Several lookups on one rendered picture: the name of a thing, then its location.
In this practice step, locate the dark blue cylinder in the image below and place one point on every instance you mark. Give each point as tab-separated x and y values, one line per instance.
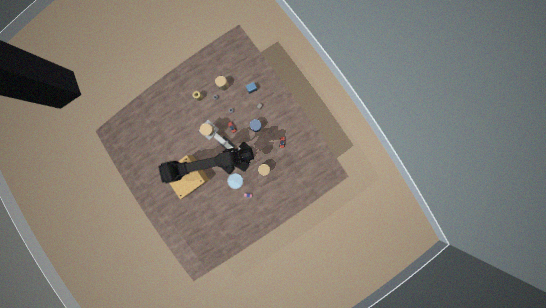
255	125

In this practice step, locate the tan cylinder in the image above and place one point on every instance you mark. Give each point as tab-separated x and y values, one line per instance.
207	129
264	169
221	82

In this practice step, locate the blue box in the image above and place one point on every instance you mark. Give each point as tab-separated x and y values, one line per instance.
251	88

